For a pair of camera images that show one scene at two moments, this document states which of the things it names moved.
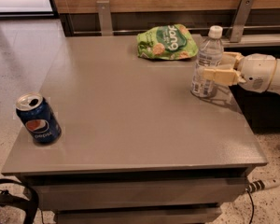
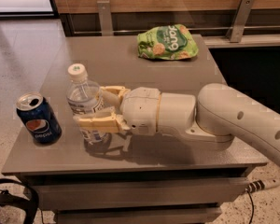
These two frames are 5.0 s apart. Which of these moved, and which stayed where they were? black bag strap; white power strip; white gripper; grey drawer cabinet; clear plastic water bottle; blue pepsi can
Moved: clear plastic water bottle; white gripper
Stayed: white power strip; blue pepsi can; black bag strap; grey drawer cabinet
